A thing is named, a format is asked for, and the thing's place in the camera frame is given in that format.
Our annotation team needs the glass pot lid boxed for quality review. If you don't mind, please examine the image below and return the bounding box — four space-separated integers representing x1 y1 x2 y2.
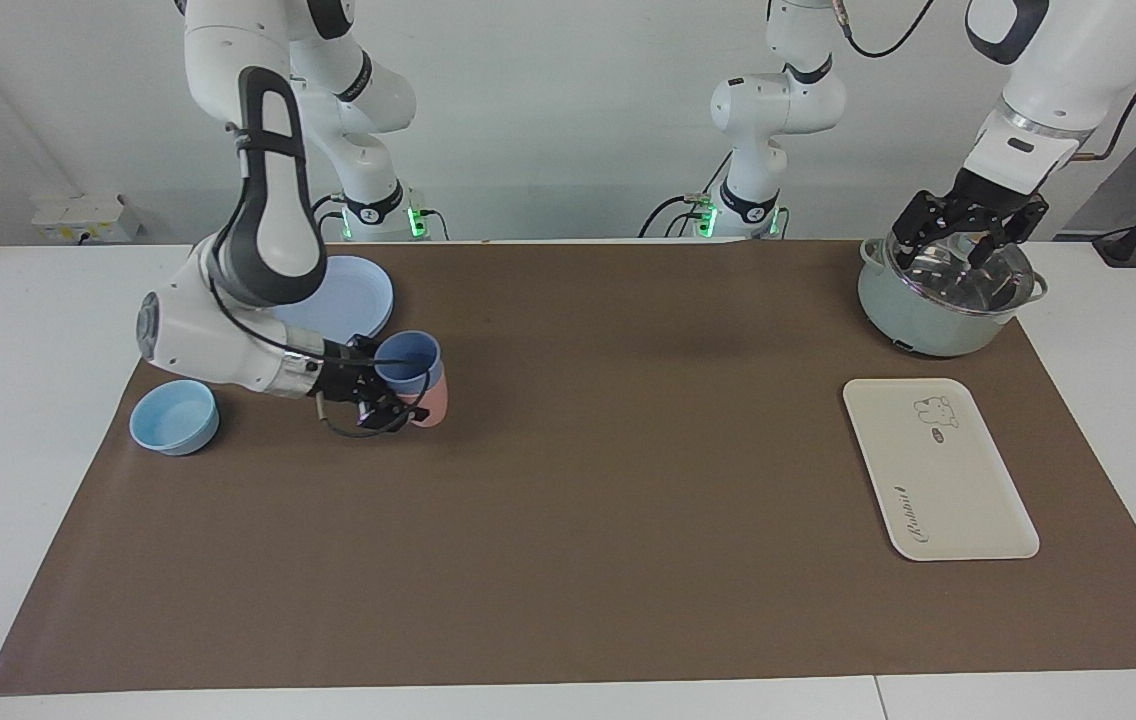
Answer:
883 235 1037 317

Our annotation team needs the light blue bowl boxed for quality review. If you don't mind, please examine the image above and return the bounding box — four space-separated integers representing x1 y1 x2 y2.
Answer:
129 380 220 457

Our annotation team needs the black right base cable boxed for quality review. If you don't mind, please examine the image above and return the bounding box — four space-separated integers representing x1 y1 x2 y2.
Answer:
298 190 451 244

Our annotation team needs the periwinkle blue plate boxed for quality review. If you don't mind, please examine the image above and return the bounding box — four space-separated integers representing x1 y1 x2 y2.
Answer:
268 255 396 342

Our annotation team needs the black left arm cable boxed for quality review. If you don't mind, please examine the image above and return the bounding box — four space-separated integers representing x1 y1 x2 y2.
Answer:
833 0 1136 163

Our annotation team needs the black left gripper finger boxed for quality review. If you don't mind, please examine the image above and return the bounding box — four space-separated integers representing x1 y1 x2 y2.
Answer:
891 190 961 271
968 195 1050 267

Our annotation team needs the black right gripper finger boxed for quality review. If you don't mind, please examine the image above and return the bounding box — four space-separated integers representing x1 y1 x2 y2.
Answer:
373 356 433 397
358 398 419 434

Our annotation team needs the pink plastic cup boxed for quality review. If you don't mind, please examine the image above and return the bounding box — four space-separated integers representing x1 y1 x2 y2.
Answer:
396 375 450 429

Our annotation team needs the periwinkle blue plastic cup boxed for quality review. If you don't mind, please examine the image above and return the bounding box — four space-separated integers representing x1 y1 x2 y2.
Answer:
373 331 444 401

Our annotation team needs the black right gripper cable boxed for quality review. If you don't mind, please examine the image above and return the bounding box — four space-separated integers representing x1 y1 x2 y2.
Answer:
210 275 429 439

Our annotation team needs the black base cable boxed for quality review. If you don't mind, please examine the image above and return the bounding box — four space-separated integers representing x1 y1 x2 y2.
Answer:
638 148 735 240
298 190 451 244

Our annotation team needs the pale green electric pot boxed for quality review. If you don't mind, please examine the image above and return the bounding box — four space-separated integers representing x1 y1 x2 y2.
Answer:
857 235 1049 359

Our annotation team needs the black left base cable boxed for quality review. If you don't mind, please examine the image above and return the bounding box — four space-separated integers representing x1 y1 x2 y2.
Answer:
638 148 735 240

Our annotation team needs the brown paper table mat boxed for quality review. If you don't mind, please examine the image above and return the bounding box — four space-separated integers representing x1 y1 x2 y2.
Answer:
0 240 1136 696

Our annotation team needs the cream rabbit print tray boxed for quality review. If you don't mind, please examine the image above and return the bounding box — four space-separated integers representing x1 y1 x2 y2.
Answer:
843 378 1041 562

